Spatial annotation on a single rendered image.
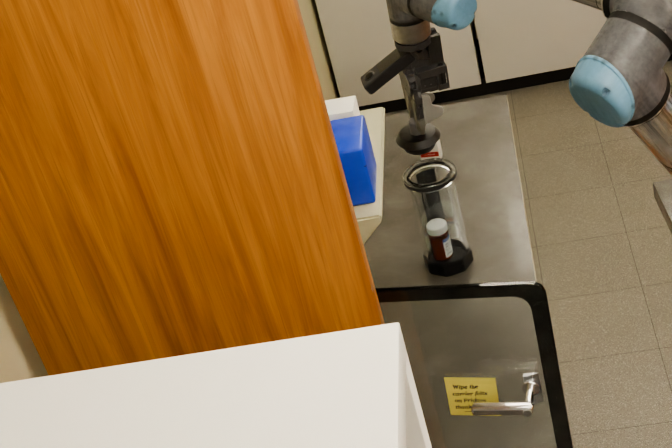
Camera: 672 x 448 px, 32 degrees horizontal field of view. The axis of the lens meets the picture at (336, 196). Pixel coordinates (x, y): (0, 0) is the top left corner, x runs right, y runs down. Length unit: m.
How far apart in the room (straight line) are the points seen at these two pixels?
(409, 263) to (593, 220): 1.76
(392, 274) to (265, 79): 1.12
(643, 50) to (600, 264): 2.13
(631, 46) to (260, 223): 0.68
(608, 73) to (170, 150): 0.73
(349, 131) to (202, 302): 0.31
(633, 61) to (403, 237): 0.87
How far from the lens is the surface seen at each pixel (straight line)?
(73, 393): 0.67
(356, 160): 1.60
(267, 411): 0.61
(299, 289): 1.59
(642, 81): 1.90
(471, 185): 2.70
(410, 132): 2.38
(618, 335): 3.68
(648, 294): 3.82
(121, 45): 1.43
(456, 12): 2.11
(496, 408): 1.72
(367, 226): 1.62
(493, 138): 2.87
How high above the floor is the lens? 2.37
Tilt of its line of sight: 31 degrees down
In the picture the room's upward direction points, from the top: 16 degrees counter-clockwise
